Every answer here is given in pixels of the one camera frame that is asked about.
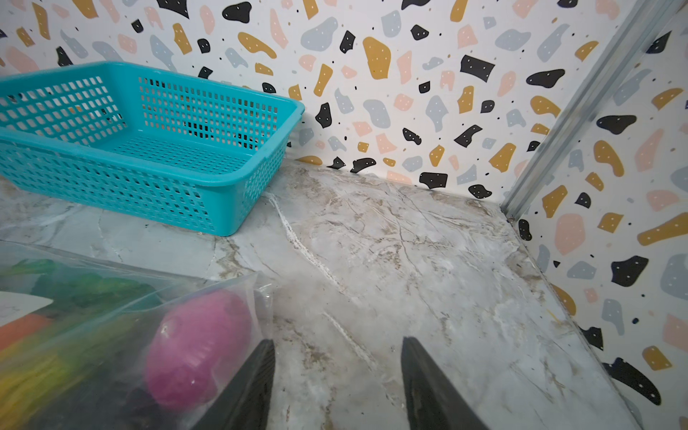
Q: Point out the teal plastic basket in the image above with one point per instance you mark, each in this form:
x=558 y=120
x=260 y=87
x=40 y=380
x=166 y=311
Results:
x=176 y=149

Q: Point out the purple toy onion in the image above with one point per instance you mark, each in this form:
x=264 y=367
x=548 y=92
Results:
x=198 y=347

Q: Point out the green toy leaf vegetable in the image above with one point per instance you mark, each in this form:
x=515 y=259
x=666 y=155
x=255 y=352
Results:
x=72 y=290

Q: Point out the orange toy carrot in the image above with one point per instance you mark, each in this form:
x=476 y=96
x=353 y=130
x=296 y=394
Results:
x=23 y=327

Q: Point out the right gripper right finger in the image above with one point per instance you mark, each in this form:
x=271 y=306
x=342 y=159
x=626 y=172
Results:
x=432 y=401

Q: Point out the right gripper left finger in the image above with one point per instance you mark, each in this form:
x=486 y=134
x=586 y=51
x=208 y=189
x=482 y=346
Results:
x=245 y=402

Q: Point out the clear zip top bag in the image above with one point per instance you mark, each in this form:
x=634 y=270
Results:
x=171 y=290

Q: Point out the yellow green toy mango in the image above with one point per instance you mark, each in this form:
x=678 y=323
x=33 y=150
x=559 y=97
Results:
x=38 y=369

